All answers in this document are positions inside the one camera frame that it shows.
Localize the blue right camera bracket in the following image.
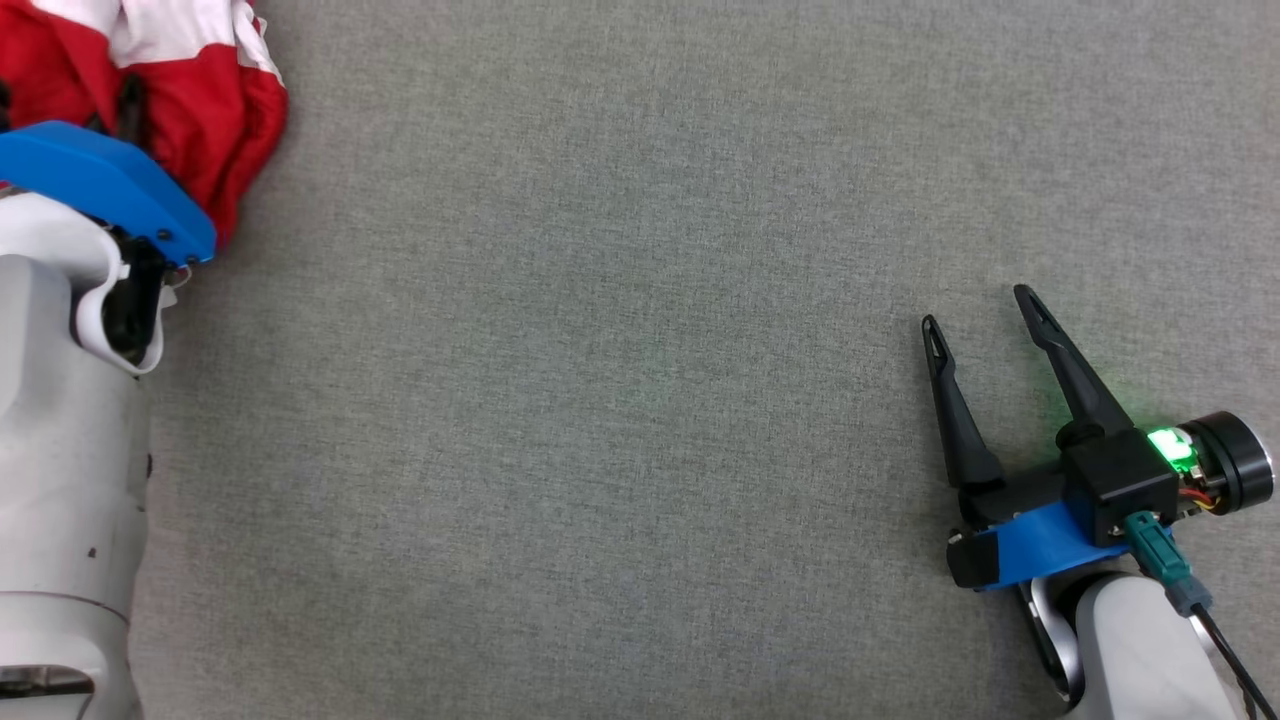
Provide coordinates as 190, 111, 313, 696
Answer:
975, 498, 1161, 593

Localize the red white jersey garment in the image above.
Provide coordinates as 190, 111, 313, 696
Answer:
0, 0, 290, 251

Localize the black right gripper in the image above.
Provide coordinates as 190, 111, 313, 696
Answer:
921, 284, 1276, 593

